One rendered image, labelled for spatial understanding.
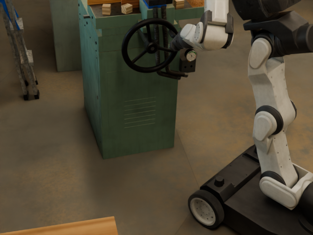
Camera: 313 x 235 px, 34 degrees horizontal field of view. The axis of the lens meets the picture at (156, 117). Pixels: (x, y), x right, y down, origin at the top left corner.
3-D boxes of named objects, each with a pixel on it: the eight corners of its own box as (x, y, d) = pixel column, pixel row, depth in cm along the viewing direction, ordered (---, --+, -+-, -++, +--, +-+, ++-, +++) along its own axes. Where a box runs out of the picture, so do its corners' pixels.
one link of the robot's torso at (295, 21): (325, 46, 210) (316, 4, 205) (309, 57, 202) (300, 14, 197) (268, 51, 231) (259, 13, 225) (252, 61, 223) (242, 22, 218)
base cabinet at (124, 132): (102, 160, 300) (97, 53, 258) (83, 105, 344) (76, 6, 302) (174, 147, 311) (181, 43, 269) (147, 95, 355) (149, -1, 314)
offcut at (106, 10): (111, 11, 253) (111, 3, 250) (110, 15, 250) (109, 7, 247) (103, 11, 253) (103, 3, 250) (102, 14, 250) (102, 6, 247)
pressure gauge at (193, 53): (185, 65, 271) (186, 51, 266) (182, 61, 274) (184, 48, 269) (196, 63, 272) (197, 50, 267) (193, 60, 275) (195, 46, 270)
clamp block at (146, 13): (146, 27, 247) (146, 10, 242) (138, 15, 257) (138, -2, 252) (174, 24, 251) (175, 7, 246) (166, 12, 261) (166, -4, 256)
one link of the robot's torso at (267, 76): (299, 124, 239) (296, 27, 218) (279, 141, 228) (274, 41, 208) (271, 117, 249) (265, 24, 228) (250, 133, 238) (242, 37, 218)
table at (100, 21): (99, 38, 243) (98, 26, 239) (86, 11, 266) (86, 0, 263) (217, 24, 259) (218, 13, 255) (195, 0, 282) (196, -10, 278)
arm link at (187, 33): (194, 46, 220) (203, 50, 207) (178, 35, 217) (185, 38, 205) (203, 34, 219) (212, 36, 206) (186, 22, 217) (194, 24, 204)
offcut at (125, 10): (127, 10, 255) (127, 3, 253) (132, 11, 254) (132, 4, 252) (121, 12, 253) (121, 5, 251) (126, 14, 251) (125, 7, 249)
